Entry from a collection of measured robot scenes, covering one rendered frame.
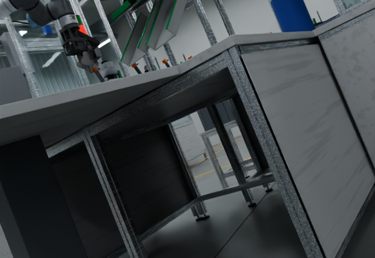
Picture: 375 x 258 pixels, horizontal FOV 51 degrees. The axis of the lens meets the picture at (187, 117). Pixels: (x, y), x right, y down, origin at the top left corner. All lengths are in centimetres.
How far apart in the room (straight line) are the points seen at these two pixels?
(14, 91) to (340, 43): 126
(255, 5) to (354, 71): 1086
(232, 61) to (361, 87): 77
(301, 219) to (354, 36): 87
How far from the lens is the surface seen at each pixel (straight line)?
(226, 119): 361
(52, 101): 96
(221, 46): 113
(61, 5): 177
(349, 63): 176
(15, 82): 133
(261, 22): 1242
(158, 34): 153
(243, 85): 112
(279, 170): 114
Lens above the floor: 65
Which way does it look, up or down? 2 degrees up
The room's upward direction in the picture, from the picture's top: 22 degrees counter-clockwise
